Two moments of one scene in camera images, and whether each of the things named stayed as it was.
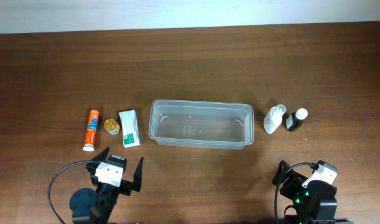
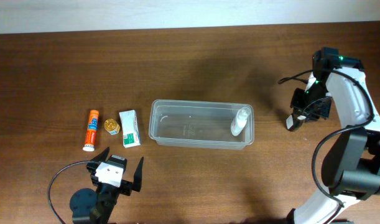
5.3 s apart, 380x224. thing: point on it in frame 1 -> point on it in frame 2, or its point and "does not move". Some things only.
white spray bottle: x=273 y=118 -> x=239 y=122
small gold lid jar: x=111 y=126 does not move
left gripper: x=125 y=188 does not move
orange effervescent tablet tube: x=91 y=134 does not move
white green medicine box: x=130 y=128 does not move
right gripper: x=289 y=184 -> x=316 y=109
